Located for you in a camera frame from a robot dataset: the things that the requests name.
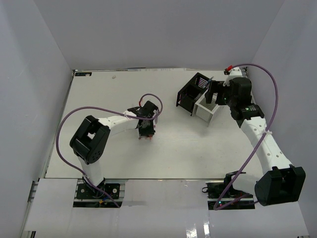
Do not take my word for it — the white slotted container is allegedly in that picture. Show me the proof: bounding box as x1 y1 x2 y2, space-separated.
192 95 223 126

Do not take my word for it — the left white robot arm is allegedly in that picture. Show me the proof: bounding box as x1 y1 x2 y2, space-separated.
70 101 159 198

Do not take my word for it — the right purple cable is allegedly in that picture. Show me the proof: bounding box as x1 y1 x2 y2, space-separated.
214 63 279 211

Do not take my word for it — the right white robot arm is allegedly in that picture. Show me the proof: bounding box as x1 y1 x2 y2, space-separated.
205 77 306 206

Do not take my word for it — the blue pen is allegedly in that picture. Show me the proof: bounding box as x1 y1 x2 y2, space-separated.
202 77 213 89

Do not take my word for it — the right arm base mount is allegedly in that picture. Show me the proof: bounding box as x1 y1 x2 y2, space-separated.
202 173 256 210

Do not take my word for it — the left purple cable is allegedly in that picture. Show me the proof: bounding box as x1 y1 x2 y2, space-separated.
56 93 163 208

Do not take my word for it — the left blue table label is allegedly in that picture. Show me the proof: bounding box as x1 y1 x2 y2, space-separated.
74 72 92 77

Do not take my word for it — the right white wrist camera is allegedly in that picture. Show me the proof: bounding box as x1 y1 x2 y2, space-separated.
223 65 243 86

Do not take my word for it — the black slotted container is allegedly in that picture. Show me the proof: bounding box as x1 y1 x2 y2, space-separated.
176 72 209 116

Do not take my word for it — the purple cable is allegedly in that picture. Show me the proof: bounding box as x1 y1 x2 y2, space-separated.
214 63 279 211
56 93 163 208

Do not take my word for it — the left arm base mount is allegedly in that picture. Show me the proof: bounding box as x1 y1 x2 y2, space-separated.
73 179 125 208

